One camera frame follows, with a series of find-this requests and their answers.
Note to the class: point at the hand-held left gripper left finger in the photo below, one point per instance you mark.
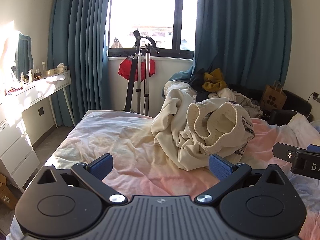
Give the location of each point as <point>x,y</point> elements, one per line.
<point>101,167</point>

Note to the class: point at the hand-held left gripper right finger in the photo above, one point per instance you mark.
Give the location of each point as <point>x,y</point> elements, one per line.
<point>220,167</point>

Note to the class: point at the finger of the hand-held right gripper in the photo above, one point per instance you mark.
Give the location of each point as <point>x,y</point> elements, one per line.
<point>314,149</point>
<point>282,151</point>

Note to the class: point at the cream sweatshirt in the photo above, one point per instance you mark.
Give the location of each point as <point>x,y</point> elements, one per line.
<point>180,135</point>

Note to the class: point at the pastel tie-dye pillow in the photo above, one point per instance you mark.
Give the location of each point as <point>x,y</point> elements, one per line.
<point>303,122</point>

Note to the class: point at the black sofa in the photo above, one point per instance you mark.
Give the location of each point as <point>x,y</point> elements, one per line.
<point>297,105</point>

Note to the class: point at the brown paper bag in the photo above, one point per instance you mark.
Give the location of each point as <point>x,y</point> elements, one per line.
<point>272,97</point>

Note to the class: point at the grey white crumpled garment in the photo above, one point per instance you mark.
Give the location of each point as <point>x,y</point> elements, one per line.
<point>250,105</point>

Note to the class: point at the white garment purple label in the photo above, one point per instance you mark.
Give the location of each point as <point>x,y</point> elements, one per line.
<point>228,93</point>

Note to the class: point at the dark garment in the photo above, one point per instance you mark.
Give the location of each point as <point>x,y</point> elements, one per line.
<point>198,85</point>

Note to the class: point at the mustard yellow garment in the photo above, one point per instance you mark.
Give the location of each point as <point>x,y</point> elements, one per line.
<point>213,80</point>

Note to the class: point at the white dressing table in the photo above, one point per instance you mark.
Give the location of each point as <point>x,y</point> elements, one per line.
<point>25,120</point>

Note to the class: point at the white crumpled duvet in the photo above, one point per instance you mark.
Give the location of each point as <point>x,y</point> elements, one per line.
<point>177,87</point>

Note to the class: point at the garment steamer stand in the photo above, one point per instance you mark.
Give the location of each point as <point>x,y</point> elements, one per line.
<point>146,80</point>

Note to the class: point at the cardboard box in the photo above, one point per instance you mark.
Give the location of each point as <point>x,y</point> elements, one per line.
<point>6,195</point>

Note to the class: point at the red garment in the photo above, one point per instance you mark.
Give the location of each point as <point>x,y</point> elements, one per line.
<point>125,70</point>

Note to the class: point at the tissue box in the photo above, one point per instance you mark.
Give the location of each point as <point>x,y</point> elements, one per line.
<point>60,68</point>

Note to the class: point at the small cosmetic bottle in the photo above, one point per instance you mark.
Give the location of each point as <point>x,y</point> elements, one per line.
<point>30,76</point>
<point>22,77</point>

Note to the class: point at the teal curtain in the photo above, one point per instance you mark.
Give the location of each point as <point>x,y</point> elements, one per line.
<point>77,42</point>
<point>237,30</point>

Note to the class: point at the wavy framed mirror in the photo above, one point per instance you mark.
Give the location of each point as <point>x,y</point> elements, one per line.
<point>24,50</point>

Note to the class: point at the black framed window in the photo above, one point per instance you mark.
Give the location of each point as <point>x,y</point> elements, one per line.
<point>142,12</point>

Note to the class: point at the wall socket with charger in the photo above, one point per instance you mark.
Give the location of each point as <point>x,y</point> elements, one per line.
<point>316,97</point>

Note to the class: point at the dark wall socket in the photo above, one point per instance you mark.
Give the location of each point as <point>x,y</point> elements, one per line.
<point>41,111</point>

